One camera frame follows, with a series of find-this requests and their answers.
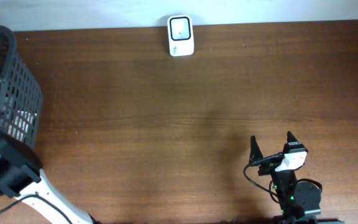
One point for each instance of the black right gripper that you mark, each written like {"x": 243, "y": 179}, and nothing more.
{"x": 255, "y": 152}

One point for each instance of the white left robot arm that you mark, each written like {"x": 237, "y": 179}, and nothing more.
{"x": 22, "y": 178}

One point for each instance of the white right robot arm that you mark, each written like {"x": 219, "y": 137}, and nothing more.
{"x": 299, "y": 199}

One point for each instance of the white barcode scanner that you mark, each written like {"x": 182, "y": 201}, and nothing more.
{"x": 180, "y": 35}

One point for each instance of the grey plastic mesh basket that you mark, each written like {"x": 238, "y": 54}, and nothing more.
{"x": 20, "y": 94}

